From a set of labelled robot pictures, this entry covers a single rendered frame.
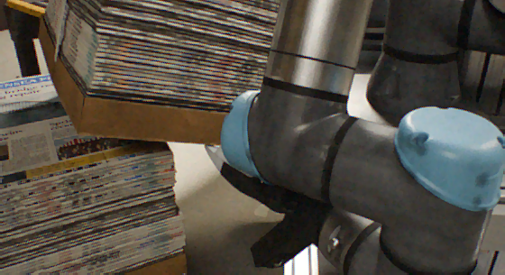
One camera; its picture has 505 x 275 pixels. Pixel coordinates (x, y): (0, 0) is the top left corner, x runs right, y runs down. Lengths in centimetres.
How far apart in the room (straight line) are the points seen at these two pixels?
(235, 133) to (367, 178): 12
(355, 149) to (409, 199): 5
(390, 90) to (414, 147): 45
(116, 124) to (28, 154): 18
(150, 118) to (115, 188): 14
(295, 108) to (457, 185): 13
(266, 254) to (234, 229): 123
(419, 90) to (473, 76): 25
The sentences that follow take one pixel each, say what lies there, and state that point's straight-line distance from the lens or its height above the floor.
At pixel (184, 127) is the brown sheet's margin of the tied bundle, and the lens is 56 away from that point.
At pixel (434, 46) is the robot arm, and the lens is 74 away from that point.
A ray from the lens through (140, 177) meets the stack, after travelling 64.
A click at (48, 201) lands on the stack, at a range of 63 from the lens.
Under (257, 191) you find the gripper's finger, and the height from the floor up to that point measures 84.
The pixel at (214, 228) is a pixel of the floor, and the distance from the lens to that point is 178.
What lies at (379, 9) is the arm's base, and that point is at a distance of 122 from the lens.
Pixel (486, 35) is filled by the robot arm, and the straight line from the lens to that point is 72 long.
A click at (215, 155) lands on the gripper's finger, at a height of 85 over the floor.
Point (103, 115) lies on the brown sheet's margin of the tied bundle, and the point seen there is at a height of 92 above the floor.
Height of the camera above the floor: 115
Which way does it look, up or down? 29 degrees down
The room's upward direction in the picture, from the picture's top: straight up
